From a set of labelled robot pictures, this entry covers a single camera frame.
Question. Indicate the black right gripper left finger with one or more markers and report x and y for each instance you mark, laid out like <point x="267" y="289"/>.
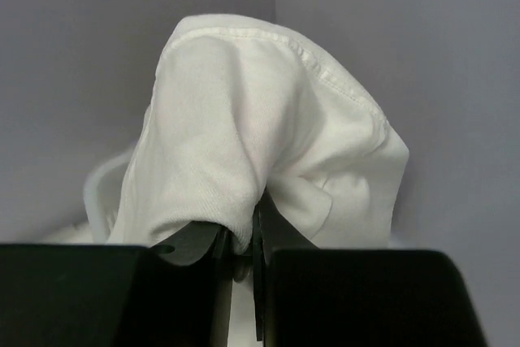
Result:
<point x="175" y="293"/>

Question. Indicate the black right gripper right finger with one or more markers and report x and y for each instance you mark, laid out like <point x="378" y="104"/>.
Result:
<point x="307" y="296"/>

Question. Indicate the white t-shirt green trim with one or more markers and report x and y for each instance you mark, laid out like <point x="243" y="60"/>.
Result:
<point x="242" y="107"/>

